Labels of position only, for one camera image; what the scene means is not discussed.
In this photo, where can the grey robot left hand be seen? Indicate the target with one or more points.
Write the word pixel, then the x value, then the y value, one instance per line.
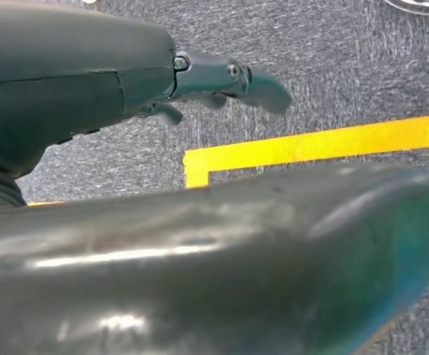
pixel 51 73

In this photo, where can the yellow tape square outline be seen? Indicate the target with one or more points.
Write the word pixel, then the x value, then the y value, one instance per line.
pixel 310 142

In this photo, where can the chrome stanchion post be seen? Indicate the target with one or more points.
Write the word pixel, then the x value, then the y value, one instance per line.
pixel 421 5

